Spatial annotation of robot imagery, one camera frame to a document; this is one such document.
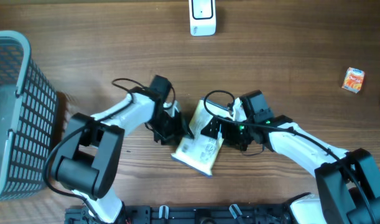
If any orange tissue pack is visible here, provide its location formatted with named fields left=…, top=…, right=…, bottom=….
left=342, top=67, right=365, bottom=93

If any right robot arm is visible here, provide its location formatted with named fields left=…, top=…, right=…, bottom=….
left=202, top=90, right=380, bottom=223

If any grey plastic shopping basket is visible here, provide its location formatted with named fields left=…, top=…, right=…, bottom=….
left=0, top=30, right=58, bottom=201

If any white barcode scanner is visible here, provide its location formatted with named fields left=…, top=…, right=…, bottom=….
left=188, top=0, right=216, bottom=37

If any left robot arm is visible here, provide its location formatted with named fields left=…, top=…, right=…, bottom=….
left=42, top=75, right=194, bottom=223

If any white yellow wet wipes pack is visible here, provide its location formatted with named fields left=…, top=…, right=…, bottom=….
left=171, top=99, right=223, bottom=177

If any black camera cable right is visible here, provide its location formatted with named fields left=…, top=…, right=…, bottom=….
left=203, top=90, right=377, bottom=224

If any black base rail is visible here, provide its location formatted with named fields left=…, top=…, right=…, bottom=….
left=65, top=203, right=343, bottom=224

